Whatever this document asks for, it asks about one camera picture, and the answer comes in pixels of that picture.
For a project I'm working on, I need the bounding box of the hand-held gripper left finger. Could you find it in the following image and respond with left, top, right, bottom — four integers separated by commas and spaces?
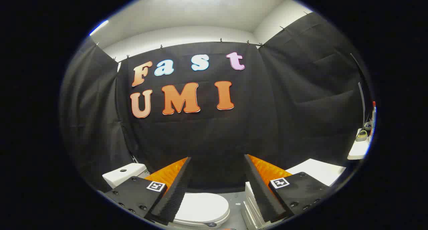
104, 157, 192, 223

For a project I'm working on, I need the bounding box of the black backdrop cloth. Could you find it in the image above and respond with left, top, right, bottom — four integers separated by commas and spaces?
60, 12, 372, 194

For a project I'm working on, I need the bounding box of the white side table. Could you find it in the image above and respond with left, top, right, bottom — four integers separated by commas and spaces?
347, 128, 372, 160

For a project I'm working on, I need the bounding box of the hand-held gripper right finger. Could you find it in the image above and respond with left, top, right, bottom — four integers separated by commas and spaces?
244, 154, 330, 223

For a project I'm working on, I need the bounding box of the white drawer cabinet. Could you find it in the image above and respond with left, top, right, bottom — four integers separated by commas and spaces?
241, 158, 347, 230

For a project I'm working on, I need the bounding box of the bottle with red cap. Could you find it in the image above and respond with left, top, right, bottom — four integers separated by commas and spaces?
370, 101, 377, 137

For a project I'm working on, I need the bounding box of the thin grey pole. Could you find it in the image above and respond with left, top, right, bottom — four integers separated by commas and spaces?
358, 82, 367, 127

